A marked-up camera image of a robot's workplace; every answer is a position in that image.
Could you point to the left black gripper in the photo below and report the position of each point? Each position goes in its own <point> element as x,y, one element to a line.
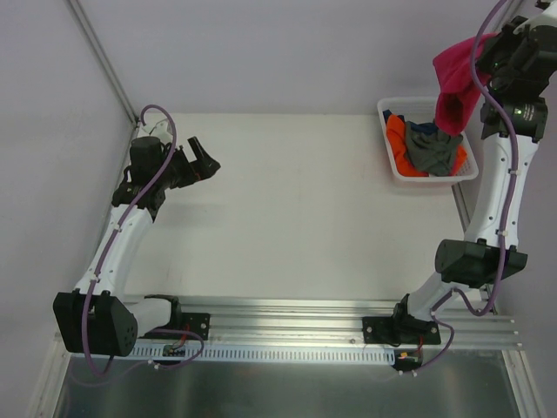
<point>191,163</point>

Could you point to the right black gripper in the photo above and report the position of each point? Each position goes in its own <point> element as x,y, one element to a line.
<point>487,50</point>

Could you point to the pink t shirt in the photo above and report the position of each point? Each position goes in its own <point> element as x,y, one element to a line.
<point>458,92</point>

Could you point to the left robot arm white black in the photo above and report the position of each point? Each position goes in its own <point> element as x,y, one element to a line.
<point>92,318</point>

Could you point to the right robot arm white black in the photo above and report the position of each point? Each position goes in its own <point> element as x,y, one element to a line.
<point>514,117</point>

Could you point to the blue t shirt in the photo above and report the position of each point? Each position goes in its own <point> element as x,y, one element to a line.
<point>428,128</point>

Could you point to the white plastic laundry basket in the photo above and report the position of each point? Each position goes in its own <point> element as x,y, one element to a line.
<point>421,109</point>

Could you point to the grey t shirt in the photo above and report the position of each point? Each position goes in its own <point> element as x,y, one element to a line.
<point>435,154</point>

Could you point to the orange t shirt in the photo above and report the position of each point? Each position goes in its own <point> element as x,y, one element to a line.
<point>396,128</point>

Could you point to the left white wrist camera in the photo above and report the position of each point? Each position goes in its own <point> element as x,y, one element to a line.
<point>160,130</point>

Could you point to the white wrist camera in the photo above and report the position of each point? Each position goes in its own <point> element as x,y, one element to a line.
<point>160,130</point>
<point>548,9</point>

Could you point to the right aluminium frame post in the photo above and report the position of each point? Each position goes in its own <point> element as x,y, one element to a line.
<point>510,9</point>

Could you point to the aluminium frame post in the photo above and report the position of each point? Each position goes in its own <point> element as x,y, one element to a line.
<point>84,24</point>
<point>510,9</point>

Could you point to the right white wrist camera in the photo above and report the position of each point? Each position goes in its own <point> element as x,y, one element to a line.
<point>548,9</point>

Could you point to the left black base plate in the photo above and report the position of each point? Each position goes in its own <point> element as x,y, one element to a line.
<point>197,323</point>

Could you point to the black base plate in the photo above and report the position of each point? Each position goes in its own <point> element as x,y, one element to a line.
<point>197,323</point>
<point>390,331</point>

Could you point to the aluminium mounting rail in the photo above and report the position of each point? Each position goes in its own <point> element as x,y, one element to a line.
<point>334,323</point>

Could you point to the left aluminium frame post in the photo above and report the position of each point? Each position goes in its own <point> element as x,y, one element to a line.
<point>84,24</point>

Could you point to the white slotted cable duct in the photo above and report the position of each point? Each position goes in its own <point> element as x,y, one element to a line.
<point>268,354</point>

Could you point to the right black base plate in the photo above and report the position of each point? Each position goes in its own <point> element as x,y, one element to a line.
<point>390,331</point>

